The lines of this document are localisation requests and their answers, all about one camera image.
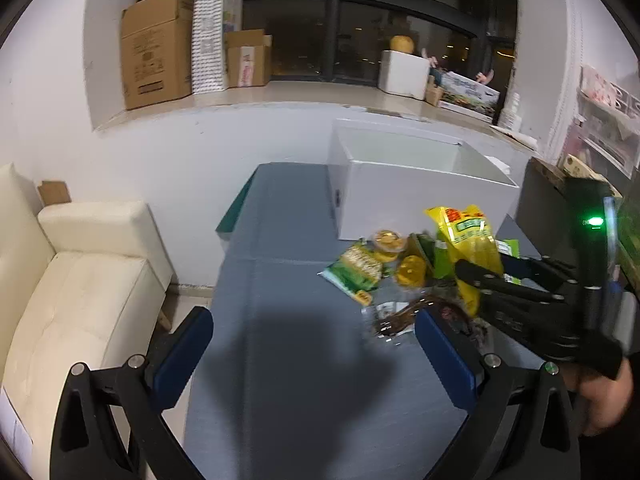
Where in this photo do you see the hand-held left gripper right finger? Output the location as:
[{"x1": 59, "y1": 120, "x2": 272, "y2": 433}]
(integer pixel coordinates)
[{"x1": 414, "y1": 307, "x2": 583, "y2": 480}]

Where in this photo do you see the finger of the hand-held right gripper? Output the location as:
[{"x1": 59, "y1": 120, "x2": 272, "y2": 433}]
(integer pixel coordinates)
[
  {"x1": 454, "y1": 259, "x2": 624, "y2": 382},
  {"x1": 497, "y1": 254, "x2": 577, "y2": 297}
]

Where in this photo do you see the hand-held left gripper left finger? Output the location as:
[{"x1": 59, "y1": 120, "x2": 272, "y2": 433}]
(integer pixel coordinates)
[{"x1": 50, "y1": 306, "x2": 215, "y2": 480}]

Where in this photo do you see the yellow snack bag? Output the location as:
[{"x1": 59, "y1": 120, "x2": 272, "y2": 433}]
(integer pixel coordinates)
[{"x1": 424, "y1": 204, "x2": 505, "y2": 318}]

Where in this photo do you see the yellow jelly cup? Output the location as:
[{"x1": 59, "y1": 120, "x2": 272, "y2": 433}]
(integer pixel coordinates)
[{"x1": 396, "y1": 255, "x2": 428, "y2": 288}]

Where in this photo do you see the large white foam box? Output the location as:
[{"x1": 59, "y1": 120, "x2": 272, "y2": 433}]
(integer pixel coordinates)
[{"x1": 327, "y1": 119, "x2": 521, "y2": 242}]

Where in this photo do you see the clear packet of dark snacks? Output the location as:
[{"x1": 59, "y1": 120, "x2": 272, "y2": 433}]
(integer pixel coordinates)
[{"x1": 361, "y1": 294, "x2": 481, "y2": 346}]

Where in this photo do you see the person's right hand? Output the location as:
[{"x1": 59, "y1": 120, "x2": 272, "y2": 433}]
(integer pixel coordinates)
[{"x1": 575, "y1": 360, "x2": 637, "y2": 437}]

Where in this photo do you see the small green snack packet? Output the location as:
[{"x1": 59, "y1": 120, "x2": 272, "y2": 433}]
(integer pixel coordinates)
[{"x1": 494, "y1": 238, "x2": 522, "y2": 261}]

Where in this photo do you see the bright green snack packet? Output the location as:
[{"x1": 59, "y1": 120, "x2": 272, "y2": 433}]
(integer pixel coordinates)
[{"x1": 433, "y1": 239, "x2": 455, "y2": 281}]

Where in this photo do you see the dark green snack packet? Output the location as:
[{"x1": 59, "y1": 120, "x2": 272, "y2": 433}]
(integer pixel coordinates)
[{"x1": 409, "y1": 232, "x2": 437, "y2": 267}]

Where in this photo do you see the green yellow printed snack packet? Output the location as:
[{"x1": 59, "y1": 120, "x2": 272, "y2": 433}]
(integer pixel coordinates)
[{"x1": 320, "y1": 241, "x2": 386, "y2": 306}]

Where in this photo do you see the jelly cup with cartoon lid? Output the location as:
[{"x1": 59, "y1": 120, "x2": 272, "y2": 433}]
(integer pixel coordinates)
[{"x1": 367, "y1": 229, "x2": 407, "y2": 261}]

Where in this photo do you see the cream leather sofa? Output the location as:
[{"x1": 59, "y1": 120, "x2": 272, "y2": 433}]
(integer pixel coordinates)
[{"x1": 0, "y1": 162, "x2": 173, "y2": 466}]

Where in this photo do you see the white storage rack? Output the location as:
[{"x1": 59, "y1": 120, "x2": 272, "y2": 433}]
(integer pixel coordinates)
[{"x1": 550, "y1": 65, "x2": 640, "y2": 181}]

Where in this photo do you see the printed flat carton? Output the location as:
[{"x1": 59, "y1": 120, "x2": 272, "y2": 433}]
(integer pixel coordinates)
[{"x1": 425, "y1": 67, "x2": 501, "y2": 122}]

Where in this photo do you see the cardboard scrap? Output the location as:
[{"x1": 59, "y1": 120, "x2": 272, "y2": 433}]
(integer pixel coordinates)
[{"x1": 37, "y1": 180, "x2": 73, "y2": 207}]

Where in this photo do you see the small white foam box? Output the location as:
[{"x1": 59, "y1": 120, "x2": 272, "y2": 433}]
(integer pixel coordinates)
[{"x1": 377, "y1": 50, "x2": 432, "y2": 101}]

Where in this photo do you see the small open cardboard box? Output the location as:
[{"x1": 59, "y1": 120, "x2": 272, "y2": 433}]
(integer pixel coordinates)
[{"x1": 225, "y1": 29, "x2": 273, "y2": 89}]

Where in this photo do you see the large brown cardboard box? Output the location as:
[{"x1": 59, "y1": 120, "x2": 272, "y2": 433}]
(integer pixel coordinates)
[{"x1": 120, "y1": 0, "x2": 195, "y2": 111}]

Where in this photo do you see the white patterned paper bag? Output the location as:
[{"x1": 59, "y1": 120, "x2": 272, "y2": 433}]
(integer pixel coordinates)
[{"x1": 191, "y1": 0, "x2": 243, "y2": 95}]

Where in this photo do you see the dark window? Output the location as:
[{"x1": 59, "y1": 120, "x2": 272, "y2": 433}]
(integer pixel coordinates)
[{"x1": 140, "y1": 0, "x2": 518, "y2": 86}]

